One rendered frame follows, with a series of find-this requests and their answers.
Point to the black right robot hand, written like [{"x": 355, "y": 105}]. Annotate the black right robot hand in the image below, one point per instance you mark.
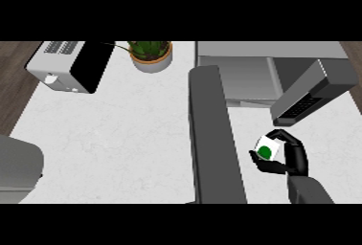
[{"x": 296, "y": 159}]

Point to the white milk carton green dot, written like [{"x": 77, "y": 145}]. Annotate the white milk carton green dot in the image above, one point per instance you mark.
[{"x": 266, "y": 148}]

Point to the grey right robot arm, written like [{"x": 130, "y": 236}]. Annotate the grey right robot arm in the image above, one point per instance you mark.
[{"x": 307, "y": 191}]

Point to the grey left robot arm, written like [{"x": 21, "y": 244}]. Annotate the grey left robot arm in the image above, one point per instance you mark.
[{"x": 18, "y": 169}]

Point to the dark grey microwave door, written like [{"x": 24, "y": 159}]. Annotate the dark grey microwave door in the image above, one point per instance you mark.
[{"x": 213, "y": 137}]

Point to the grey microwave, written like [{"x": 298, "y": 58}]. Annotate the grey microwave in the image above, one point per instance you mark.
[{"x": 278, "y": 79}]

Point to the green plant in pot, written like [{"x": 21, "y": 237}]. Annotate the green plant in pot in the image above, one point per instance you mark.
[{"x": 151, "y": 55}]

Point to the white toaster black side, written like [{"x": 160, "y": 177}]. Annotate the white toaster black side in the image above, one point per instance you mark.
[{"x": 65, "y": 65}]

